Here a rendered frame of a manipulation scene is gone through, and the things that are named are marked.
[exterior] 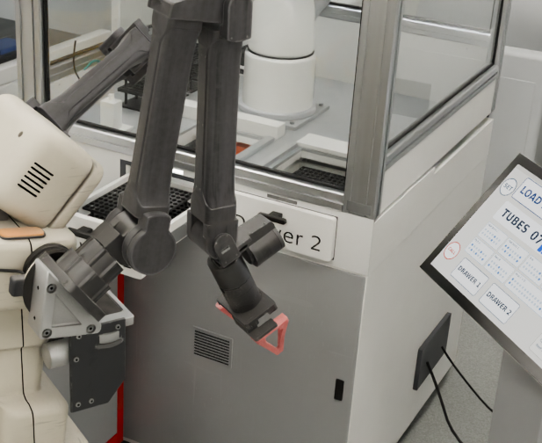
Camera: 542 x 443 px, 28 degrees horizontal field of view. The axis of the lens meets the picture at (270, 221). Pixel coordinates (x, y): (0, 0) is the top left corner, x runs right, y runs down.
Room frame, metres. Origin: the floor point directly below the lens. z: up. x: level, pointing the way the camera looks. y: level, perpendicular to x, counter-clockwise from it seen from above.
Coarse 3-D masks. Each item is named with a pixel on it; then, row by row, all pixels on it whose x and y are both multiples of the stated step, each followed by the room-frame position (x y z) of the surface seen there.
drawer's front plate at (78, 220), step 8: (80, 216) 2.21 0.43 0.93; (88, 216) 2.22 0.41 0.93; (72, 224) 2.22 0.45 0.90; (80, 224) 2.21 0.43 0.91; (88, 224) 2.20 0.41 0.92; (96, 224) 2.19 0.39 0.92; (80, 240) 2.21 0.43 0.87; (96, 240) 2.19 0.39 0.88; (120, 272) 2.16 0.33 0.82; (128, 272) 2.15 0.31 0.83; (136, 272) 2.14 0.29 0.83
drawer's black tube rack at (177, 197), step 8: (112, 192) 2.42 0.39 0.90; (176, 192) 2.45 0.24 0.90; (184, 192) 2.46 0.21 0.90; (96, 200) 2.37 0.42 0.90; (104, 200) 2.38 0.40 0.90; (112, 200) 2.37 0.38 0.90; (176, 200) 2.40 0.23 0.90; (184, 200) 2.41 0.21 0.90; (104, 208) 2.32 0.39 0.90; (112, 208) 2.33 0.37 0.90; (176, 208) 2.42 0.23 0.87; (184, 208) 2.42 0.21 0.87; (96, 216) 2.35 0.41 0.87; (104, 216) 2.34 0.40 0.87; (176, 216) 2.37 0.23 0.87
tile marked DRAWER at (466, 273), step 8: (464, 264) 1.94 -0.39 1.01; (472, 264) 1.93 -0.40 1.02; (456, 272) 1.93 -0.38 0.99; (464, 272) 1.92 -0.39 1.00; (472, 272) 1.91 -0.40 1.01; (480, 272) 1.89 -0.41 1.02; (456, 280) 1.92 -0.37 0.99; (464, 280) 1.90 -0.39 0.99; (472, 280) 1.89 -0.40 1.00; (480, 280) 1.88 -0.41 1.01; (472, 288) 1.87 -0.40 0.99; (480, 288) 1.86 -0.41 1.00
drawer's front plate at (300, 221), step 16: (240, 192) 2.41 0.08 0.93; (240, 208) 2.40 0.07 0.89; (256, 208) 2.38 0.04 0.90; (272, 208) 2.36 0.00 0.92; (288, 208) 2.34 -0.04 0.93; (240, 224) 2.39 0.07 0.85; (288, 224) 2.34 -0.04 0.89; (304, 224) 2.32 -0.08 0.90; (320, 224) 2.30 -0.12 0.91; (288, 240) 2.34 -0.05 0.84; (304, 240) 2.32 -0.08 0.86; (320, 256) 2.30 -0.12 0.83
